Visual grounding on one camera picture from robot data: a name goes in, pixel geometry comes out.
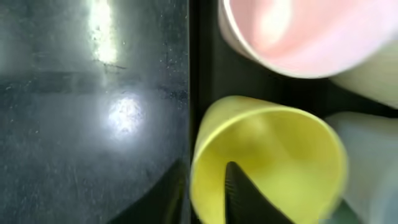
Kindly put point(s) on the grey cup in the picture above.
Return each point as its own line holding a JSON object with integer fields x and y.
{"x": 373, "y": 161}

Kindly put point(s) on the white cup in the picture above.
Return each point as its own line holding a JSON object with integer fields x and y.
{"x": 373, "y": 84}

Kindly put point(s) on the black tray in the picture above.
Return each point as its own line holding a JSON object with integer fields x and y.
{"x": 211, "y": 62}

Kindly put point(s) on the yellow cup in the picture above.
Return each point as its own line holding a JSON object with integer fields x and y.
{"x": 280, "y": 140}

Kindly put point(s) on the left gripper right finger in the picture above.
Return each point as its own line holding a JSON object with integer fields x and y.
{"x": 245, "y": 202}

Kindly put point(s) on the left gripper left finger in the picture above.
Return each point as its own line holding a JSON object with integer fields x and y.
{"x": 168, "y": 202}

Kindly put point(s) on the pink cup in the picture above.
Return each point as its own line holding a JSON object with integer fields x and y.
{"x": 311, "y": 37}

